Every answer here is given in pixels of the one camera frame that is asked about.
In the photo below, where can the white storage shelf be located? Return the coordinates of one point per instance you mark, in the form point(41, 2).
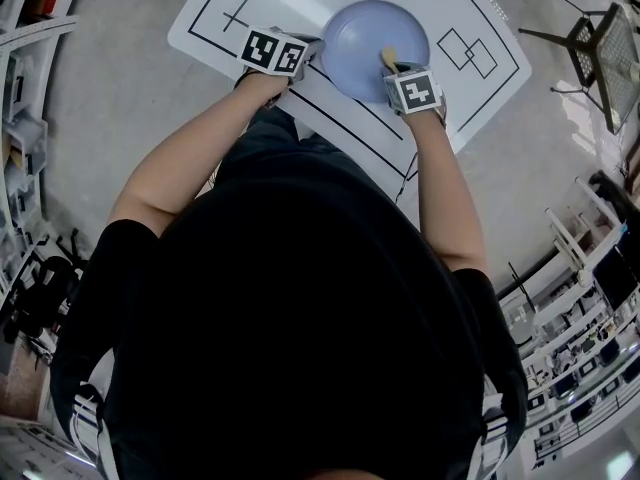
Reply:
point(20, 133)

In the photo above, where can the white power strip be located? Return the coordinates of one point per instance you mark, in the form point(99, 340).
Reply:
point(494, 2)

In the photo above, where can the white perforated rack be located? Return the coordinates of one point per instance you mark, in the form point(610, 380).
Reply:
point(30, 450)

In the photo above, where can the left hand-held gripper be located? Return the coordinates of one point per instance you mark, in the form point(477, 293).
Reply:
point(274, 51)

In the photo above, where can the person's black shirt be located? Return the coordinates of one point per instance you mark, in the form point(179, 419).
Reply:
point(300, 318)

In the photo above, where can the black office chair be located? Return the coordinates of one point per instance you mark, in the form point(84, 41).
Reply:
point(611, 190)

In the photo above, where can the black computer monitor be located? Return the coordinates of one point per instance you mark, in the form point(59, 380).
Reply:
point(614, 278)

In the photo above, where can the tan sponge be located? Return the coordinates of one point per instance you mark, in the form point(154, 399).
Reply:
point(388, 57)

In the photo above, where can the person's left forearm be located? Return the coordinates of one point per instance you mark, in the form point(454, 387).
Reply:
point(200, 143)

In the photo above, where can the black bag pile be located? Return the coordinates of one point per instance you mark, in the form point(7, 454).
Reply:
point(40, 293)

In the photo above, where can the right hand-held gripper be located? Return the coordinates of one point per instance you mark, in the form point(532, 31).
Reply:
point(415, 91)

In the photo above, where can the white workbench rack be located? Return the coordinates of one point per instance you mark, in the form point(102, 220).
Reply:
point(575, 348)

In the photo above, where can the person's right forearm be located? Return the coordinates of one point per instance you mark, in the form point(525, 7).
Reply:
point(440, 188)

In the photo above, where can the blue round plate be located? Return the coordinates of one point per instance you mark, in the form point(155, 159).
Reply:
point(370, 43)

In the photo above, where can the black mesh metal chair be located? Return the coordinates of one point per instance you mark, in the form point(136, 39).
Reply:
point(612, 63)

